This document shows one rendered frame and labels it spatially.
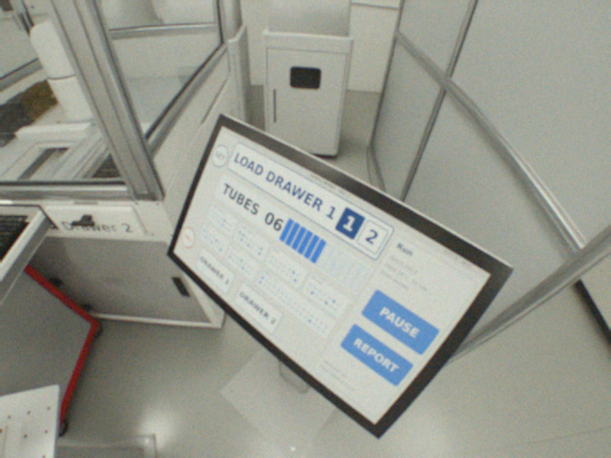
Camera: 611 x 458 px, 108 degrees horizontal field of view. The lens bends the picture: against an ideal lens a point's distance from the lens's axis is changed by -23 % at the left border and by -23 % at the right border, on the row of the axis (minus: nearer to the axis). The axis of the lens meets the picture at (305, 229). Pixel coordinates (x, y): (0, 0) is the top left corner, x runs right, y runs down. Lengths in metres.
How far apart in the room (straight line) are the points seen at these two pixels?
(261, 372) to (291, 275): 1.04
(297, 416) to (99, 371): 1.02
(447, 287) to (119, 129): 0.66
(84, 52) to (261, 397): 1.34
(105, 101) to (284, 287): 0.50
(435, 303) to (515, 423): 1.48
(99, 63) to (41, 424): 0.77
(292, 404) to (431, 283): 1.12
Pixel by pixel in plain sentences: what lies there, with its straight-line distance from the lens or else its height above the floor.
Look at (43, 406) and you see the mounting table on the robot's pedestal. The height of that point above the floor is 0.76.
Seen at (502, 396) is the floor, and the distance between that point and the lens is 1.81.
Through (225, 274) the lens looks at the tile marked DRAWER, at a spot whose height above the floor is 1.01.
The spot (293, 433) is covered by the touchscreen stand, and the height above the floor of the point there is 0.03.
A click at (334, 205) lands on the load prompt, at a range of 0.40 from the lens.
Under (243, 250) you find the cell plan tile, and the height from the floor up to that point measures 1.06.
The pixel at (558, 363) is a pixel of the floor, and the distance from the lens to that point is 2.13.
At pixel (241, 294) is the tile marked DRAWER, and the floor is 1.00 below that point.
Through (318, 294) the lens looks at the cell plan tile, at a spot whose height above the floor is 1.07.
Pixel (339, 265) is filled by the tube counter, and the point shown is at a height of 1.11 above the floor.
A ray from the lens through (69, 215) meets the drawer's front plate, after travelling 0.97.
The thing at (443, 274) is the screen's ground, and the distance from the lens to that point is 0.38.
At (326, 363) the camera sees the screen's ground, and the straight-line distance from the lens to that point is 0.45.
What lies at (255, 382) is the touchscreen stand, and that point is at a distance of 1.43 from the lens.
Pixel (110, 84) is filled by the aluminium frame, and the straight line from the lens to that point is 0.64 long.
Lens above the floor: 1.44
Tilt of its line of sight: 49 degrees down
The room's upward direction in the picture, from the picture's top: 5 degrees clockwise
